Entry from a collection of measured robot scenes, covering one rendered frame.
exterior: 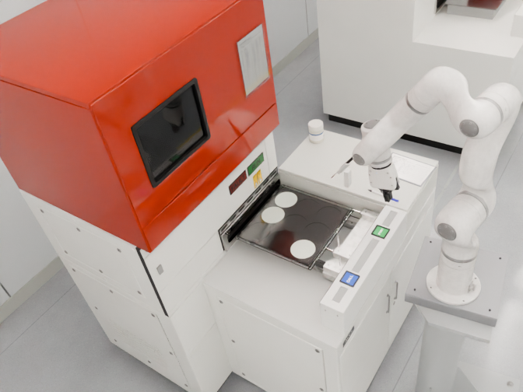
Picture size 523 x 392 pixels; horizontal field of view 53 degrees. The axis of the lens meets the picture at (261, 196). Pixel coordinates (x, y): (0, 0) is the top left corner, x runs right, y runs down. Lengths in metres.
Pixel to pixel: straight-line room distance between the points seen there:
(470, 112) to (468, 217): 0.39
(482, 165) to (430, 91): 0.26
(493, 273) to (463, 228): 0.46
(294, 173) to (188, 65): 0.88
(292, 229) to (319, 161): 0.39
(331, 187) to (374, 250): 0.40
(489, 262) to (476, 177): 0.59
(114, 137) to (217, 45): 0.49
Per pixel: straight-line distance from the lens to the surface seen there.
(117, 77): 1.52
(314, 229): 2.19
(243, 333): 2.31
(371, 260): 1.99
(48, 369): 3.27
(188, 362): 2.41
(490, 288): 2.09
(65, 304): 3.50
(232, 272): 2.19
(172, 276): 2.02
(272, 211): 2.28
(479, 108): 1.49
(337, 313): 1.87
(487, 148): 1.62
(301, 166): 2.39
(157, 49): 1.62
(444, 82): 1.57
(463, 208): 1.74
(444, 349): 2.29
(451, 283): 1.98
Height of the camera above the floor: 2.49
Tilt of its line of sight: 42 degrees down
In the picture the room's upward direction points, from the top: 10 degrees counter-clockwise
